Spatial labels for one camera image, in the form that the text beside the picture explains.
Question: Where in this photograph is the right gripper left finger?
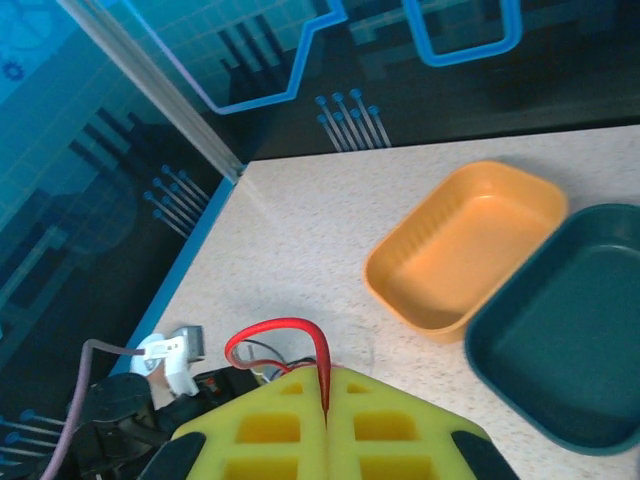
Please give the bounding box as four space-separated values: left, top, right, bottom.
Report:
144 366 329 480

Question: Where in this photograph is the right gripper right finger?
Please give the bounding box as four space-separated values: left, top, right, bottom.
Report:
324 366 519 480

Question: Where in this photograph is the red cable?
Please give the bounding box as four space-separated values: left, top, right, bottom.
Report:
224 317 334 426

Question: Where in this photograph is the orange plastic tray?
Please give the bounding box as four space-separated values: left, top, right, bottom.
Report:
363 159 570 345

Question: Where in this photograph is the teal plastic tray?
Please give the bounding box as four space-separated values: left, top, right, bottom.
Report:
463 203 640 457

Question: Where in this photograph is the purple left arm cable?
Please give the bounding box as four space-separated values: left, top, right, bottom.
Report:
38 338 147 480

